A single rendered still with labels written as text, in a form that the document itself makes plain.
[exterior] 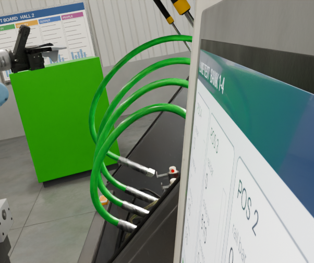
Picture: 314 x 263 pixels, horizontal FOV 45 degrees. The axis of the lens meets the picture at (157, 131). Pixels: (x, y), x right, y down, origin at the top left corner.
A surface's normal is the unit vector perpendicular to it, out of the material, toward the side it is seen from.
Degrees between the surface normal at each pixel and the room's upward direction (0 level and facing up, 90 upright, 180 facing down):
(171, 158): 90
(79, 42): 90
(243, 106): 76
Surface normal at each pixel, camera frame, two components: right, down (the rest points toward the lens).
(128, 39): 0.12, 0.23
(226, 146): -1.00, -0.07
